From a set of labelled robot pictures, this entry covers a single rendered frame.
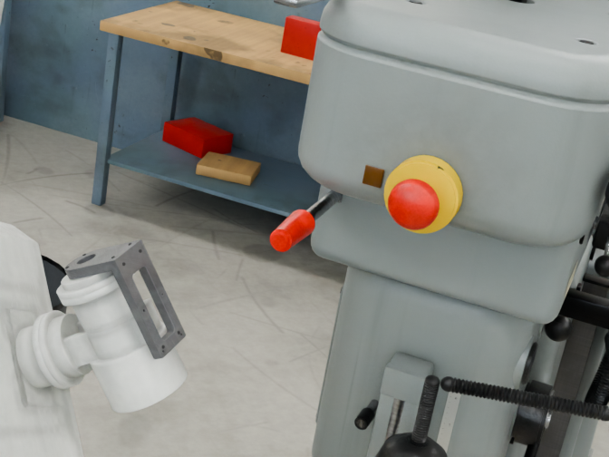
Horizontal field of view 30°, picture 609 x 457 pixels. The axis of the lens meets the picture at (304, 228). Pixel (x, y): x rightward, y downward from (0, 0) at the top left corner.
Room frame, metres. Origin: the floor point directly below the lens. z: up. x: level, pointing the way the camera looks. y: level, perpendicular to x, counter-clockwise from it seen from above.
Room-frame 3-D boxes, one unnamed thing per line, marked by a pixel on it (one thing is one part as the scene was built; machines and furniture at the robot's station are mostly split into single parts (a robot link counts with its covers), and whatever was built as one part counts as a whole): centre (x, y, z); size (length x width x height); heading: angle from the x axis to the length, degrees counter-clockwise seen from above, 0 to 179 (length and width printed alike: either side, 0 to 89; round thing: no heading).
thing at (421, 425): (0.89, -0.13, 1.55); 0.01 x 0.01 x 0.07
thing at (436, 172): (0.85, -0.09, 1.76); 0.06 x 0.02 x 0.06; 73
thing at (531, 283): (1.11, -0.17, 1.68); 0.34 x 0.24 x 0.10; 163
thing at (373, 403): (0.98, -0.10, 1.49); 0.06 x 0.01 x 0.01; 163
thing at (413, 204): (0.83, -0.08, 1.76); 0.04 x 0.03 x 0.04; 73
